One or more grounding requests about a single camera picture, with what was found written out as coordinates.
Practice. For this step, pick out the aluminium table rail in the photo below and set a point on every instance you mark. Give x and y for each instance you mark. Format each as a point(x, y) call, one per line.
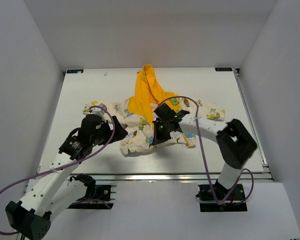
point(237, 76)
point(265, 176)

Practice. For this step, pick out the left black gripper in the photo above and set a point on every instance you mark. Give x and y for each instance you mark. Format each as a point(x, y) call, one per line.
point(120, 132)

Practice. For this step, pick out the aluminium table front rail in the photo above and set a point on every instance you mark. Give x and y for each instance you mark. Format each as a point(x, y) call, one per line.
point(265, 176)

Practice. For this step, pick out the left blue table label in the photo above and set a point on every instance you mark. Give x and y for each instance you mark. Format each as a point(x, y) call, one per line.
point(74, 71)

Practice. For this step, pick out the blue table label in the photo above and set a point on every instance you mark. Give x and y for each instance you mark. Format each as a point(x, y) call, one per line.
point(223, 69)
point(74, 71)

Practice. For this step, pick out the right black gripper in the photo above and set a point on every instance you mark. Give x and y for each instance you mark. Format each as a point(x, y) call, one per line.
point(158, 138)

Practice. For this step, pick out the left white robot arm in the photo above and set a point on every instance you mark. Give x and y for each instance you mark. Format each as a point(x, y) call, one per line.
point(33, 214)

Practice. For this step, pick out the right blue table label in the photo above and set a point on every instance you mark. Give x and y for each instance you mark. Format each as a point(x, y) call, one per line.
point(223, 69)

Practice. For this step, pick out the yellow patterned child jacket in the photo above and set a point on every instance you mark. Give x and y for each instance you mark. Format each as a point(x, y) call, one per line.
point(136, 114)

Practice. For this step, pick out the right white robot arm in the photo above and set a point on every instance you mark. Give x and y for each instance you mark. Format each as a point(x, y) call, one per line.
point(233, 139)

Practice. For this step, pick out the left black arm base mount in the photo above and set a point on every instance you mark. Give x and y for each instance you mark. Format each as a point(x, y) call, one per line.
point(98, 196)

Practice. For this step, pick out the aluminium table right rail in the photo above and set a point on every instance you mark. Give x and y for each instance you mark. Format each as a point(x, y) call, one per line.
point(237, 76)

